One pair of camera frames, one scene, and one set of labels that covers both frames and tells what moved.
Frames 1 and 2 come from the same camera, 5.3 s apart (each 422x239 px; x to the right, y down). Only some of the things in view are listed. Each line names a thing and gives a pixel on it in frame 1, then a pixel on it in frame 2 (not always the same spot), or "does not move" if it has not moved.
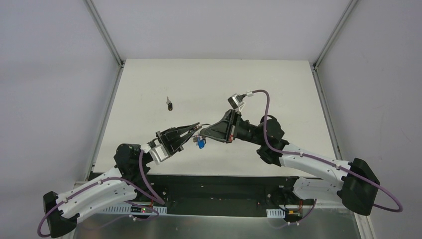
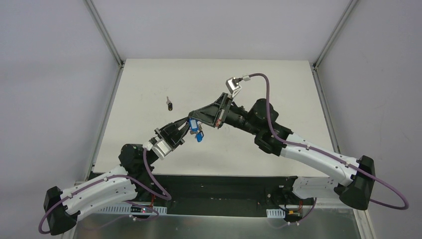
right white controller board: (291, 215) does not move
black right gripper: (233, 126) to (225, 108)
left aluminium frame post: (106, 33) does not move
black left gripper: (168, 142) to (169, 134)
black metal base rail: (211, 194) does not move
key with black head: (169, 104) does not move
